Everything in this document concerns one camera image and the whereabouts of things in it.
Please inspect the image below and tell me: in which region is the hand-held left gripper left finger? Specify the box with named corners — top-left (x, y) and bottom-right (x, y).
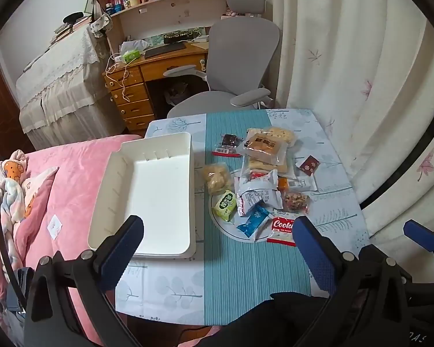
top-left (23, 215), bottom-right (144, 347)

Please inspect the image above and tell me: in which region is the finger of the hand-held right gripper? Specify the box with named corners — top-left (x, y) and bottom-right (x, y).
top-left (403, 220), bottom-right (434, 252)

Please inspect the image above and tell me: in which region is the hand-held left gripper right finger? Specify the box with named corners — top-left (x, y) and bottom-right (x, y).
top-left (292, 216), bottom-right (412, 347)

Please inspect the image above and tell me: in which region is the white plastic tray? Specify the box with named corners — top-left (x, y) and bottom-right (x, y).
top-left (88, 132), bottom-right (196, 259)

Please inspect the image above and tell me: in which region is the small maroon packet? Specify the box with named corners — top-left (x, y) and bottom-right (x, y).
top-left (299, 155), bottom-right (321, 176)

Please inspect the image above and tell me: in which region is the red date walnut packet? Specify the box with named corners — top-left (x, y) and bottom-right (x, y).
top-left (239, 169), bottom-right (279, 193)

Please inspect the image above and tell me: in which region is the red white cookie packet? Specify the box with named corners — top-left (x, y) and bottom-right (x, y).
top-left (266, 215), bottom-right (301, 247)

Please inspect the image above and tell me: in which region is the mixed nut packet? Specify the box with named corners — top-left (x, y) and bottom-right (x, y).
top-left (282, 192), bottom-right (310, 213)

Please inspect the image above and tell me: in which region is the white paper slip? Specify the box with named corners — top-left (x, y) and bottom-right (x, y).
top-left (47, 215), bottom-right (64, 241)

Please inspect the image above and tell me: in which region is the blue snowflake snack packet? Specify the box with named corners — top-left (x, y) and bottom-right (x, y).
top-left (236, 202), bottom-right (275, 241)

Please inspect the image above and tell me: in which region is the white flat snack packet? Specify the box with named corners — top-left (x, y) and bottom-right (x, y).
top-left (287, 174), bottom-right (318, 192)

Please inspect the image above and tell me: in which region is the teal striped table runner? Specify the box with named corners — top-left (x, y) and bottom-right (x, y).
top-left (198, 110), bottom-right (330, 328)

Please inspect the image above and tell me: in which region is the dark cloth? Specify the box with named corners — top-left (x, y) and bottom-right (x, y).
top-left (128, 292), bottom-right (331, 347)

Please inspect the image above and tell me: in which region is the white blue-print snack packet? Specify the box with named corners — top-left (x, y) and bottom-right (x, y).
top-left (237, 188), bottom-right (283, 218)

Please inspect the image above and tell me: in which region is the pink blanket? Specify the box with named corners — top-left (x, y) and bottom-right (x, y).
top-left (0, 134), bottom-right (218, 347)

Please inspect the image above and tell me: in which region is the grey blue cloth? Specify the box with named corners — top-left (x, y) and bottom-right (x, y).
top-left (0, 267), bottom-right (35, 333)

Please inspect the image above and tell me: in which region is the green snack packet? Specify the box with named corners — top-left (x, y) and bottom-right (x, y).
top-left (212, 191), bottom-right (238, 222)

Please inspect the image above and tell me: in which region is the cartoon printed blanket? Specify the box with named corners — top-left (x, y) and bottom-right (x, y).
top-left (0, 149), bottom-right (59, 261)

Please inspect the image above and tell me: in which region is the large clear bread packet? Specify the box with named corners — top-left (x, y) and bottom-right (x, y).
top-left (236, 132), bottom-right (288, 175)

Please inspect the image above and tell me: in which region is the oat crisp cake packet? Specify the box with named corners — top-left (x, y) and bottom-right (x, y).
top-left (269, 126), bottom-right (297, 149)

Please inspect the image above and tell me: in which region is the puffed rice cake packet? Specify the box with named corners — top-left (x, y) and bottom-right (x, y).
top-left (203, 163), bottom-right (233, 195)

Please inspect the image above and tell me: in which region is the dark brownie packet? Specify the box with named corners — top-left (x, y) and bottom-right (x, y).
top-left (212, 134), bottom-right (244, 158)

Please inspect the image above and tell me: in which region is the wooden desk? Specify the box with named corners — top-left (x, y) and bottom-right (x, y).
top-left (102, 39), bottom-right (211, 131)

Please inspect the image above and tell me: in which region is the brown wooden door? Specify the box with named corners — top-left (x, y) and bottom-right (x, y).
top-left (0, 56), bottom-right (27, 161)

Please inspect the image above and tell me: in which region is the white lace cover cloth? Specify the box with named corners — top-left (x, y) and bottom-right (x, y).
top-left (15, 25), bottom-right (125, 149)

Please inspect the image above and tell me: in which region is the white floral curtain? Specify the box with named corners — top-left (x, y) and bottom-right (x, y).
top-left (264, 0), bottom-right (434, 241)

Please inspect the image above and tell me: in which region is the white plastic bag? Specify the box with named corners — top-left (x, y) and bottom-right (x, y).
top-left (119, 39), bottom-right (151, 54)

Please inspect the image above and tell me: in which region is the black keyboard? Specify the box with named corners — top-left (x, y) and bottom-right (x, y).
top-left (144, 42), bottom-right (187, 59)

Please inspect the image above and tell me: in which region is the grey office chair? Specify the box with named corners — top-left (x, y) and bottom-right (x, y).
top-left (163, 0), bottom-right (281, 119)

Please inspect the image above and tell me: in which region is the dark desk sign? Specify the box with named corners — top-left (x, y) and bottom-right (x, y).
top-left (162, 27), bottom-right (211, 45)

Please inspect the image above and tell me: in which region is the floral fabric bag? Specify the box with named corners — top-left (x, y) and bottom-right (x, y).
top-left (90, 12), bottom-right (114, 39)

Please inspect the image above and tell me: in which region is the stack of flat books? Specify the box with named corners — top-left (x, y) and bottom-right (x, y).
top-left (52, 17), bottom-right (92, 43)

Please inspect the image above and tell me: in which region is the wooden bookshelf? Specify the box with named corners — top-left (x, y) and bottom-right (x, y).
top-left (91, 0), bottom-right (268, 55)

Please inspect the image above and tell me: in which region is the black cable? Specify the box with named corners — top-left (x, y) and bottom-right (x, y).
top-left (0, 165), bottom-right (27, 309)

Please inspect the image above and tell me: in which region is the white charging cable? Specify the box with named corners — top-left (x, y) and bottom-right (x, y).
top-left (105, 53), bottom-right (131, 105)

